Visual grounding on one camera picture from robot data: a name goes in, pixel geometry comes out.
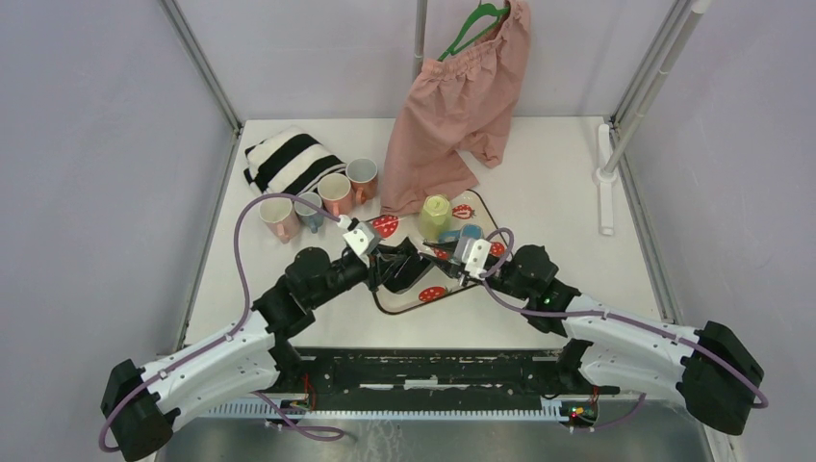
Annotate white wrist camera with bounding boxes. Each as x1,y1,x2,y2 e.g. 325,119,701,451
337,215,382,267
452,238,492,279

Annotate floral salmon mug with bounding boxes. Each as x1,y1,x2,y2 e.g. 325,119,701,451
345,158,378,205

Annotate plain pink tall mug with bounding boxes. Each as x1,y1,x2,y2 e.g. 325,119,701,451
318,173,354,217

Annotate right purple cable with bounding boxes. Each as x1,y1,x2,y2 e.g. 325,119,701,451
481,227,770,432

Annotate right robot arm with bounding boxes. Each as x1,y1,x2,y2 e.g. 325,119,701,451
429,240,769,435

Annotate bright blue mug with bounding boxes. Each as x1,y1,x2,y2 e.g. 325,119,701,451
438,224,484,244

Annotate black faceted mug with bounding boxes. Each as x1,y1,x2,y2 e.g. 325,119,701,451
379,238,431,294

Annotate strawberry print tray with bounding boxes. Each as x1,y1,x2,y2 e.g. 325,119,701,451
369,190,507,316

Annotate white cable duct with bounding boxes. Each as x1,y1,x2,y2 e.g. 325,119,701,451
202,398,594,424

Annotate centre metal pole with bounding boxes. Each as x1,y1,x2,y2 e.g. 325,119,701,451
412,0,428,76

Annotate pale pink faceted mug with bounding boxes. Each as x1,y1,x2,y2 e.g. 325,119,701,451
259,197,301,244

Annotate black white striped towel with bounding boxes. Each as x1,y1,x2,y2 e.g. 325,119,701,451
242,126,346,195

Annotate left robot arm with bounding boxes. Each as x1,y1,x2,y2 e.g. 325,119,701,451
98,243,419,461

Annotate grey blue mug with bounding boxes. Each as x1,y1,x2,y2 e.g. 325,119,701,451
294,192,324,234

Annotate purple cable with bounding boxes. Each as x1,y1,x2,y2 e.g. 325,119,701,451
481,227,770,432
97,192,345,454

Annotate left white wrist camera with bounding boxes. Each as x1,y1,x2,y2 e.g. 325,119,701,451
337,215,382,267

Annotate green faceted mug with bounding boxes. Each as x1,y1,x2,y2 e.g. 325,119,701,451
418,194,452,242

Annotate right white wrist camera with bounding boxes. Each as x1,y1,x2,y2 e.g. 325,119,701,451
452,238,492,279

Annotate pink shorts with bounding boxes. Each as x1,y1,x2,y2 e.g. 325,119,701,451
379,1,531,216

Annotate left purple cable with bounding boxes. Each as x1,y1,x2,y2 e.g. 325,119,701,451
97,192,345,454

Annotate green clothes hanger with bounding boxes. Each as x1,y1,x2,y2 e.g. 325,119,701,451
437,1,511,62

